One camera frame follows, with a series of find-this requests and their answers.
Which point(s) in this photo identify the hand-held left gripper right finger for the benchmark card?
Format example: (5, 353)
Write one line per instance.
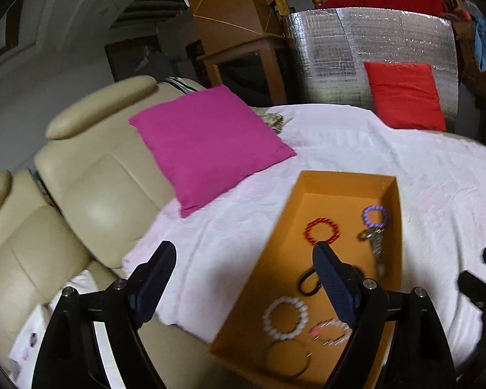
(336, 287)

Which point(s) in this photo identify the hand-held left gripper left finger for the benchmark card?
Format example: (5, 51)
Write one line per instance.
(154, 287)

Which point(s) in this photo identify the orange cardboard box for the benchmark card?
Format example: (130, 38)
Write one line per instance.
(291, 227)

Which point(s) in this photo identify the beige leather sofa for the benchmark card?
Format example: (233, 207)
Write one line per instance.
(93, 194)

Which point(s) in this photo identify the white printed paper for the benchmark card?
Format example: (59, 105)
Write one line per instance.
(24, 344)

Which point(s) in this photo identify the magenta pillow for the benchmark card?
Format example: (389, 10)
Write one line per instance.
(202, 142)

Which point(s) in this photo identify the patterned small pouch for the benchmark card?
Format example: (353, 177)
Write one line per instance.
(273, 121)

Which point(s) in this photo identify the wicker basket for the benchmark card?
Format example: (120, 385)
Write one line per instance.
(474, 77)

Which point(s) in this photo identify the red pillow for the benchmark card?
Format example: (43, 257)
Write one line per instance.
(405, 97)

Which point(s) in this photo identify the striped cloth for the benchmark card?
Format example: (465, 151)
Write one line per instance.
(180, 84)

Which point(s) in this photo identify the blue cloth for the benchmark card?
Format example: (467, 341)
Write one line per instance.
(484, 44)

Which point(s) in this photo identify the silver insulating sheet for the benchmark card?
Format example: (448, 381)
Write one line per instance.
(328, 56)

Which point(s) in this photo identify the wooden cabinet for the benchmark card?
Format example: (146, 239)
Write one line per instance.
(226, 16)

